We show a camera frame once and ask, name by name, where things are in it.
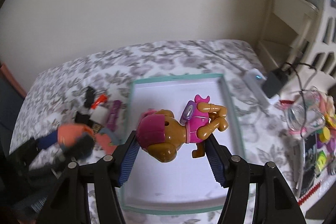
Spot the purple hair clip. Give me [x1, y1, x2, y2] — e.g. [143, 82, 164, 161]
[106, 100, 122, 132]

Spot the red glue tube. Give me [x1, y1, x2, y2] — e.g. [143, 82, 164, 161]
[91, 94, 108, 109]

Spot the white tray with teal rim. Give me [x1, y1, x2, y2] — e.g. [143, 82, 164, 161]
[120, 73, 245, 215]

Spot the black charger with cable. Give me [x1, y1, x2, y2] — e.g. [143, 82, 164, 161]
[261, 62, 317, 98]

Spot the clear glass jar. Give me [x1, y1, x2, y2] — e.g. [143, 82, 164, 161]
[285, 89, 326, 136]

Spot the black small clip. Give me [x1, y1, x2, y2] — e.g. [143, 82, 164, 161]
[84, 86, 96, 109]

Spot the colourful clutter pile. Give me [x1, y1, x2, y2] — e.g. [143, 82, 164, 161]
[277, 93, 335, 206]

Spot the orange blue card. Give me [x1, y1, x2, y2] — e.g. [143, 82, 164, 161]
[95, 127, 120, 155]

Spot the white small box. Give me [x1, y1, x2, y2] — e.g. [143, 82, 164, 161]
[90, 105, 109, 124]

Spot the orange blue small tag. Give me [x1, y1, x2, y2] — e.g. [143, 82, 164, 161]
[57, 123, 95, 150]

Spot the white shelf unit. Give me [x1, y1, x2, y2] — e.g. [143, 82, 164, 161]
[257, 0, 335, 90]

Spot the gold patterned bar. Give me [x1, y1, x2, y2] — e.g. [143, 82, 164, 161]
[92, 123, 104, 134]

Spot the white power bank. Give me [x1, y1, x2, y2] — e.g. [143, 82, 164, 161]
[243, 68, 279, 109]

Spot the floral grey white bedspread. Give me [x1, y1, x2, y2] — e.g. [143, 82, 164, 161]
[8, 39, 302, 224]

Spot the brown pink toy dog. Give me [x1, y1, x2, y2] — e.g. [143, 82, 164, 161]
[136, 94, 228, 162]

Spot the black power adapter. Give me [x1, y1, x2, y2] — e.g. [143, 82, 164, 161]
[74, 111, 93, 128]

